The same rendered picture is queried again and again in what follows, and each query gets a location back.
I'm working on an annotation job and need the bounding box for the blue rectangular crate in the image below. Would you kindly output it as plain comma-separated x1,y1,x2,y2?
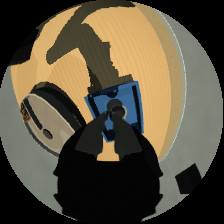
84,80,144,143

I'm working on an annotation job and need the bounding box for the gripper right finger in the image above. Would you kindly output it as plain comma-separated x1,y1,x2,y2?
110,111,163,177

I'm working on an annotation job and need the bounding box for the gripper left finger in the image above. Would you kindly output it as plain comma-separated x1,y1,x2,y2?
53,111,108,177

